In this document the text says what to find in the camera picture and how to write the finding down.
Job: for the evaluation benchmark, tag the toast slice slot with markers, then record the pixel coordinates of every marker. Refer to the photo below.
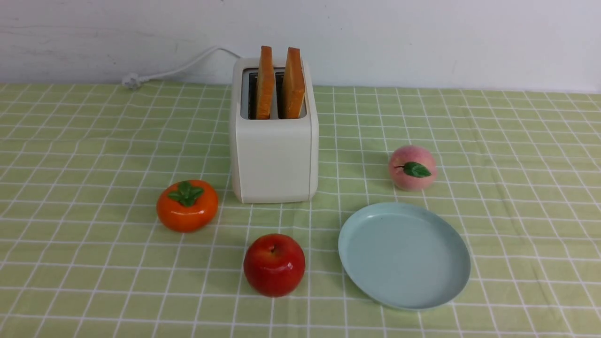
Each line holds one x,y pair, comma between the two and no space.
293,84
265,84

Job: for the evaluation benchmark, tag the white two-slot toaster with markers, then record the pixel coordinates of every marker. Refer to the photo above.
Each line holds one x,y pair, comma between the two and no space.
275,160

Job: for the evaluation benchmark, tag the red apple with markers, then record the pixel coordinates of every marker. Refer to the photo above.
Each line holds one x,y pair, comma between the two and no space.
274,265

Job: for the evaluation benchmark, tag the pink peach with leaf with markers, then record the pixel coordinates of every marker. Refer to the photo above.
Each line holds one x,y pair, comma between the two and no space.
412,168

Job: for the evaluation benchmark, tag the orange persimmon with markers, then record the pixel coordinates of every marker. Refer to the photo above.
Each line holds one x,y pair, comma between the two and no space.
187,206

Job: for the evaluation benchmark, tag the light blue plate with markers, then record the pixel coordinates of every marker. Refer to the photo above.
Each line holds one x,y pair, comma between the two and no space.
404,256

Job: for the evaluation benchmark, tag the green checkered tablecloth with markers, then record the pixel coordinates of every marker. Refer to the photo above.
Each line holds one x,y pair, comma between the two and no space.
84,255

